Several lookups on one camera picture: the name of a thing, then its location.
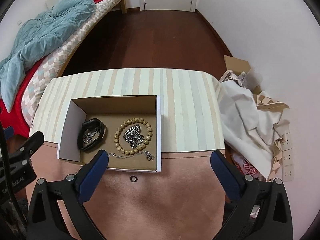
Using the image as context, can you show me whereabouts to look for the thin silver charm bracelet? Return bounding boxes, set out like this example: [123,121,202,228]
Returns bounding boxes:
[82,127,101,145]

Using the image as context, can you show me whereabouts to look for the black wristband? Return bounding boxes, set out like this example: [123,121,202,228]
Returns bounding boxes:
[77,118,106,152]

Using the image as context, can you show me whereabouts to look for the wooden bead bracelet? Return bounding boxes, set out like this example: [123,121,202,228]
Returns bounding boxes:
[113,117,153,155]

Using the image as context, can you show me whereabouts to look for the long thin silver necklace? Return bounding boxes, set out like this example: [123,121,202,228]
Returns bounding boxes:
[107,150,155,162]

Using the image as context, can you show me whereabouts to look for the chunky silver chain bracelet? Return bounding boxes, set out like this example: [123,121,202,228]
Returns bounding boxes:
[122,124,144,149]

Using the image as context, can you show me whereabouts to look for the red bed sheet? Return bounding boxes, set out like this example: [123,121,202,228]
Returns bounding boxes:
[0,0,121,138]

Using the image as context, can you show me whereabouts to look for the red patterned bag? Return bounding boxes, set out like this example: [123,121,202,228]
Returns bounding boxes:
[231,153,265,181]

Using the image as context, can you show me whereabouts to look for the white power strip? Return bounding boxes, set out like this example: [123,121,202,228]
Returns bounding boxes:
[281,132,295,181]

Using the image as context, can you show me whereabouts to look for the checkered mattress cover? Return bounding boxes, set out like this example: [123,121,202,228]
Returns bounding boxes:
[21,0,124,127]

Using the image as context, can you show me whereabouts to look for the white crumpled cloth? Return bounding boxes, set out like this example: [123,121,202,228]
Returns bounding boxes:
[217,80,283,178]

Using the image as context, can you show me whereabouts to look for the beige patterned fabric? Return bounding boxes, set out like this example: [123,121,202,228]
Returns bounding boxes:
[254,92,290,181]

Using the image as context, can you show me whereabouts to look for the teal quilted duvet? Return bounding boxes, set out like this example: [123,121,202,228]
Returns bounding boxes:
[1,0,95,112]

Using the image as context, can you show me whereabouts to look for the white cardboard box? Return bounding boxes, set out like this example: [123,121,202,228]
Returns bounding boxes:
[57,95,162,172]

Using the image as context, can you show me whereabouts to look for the brown cardboard box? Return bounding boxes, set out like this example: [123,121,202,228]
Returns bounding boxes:
[224,55,263,94]

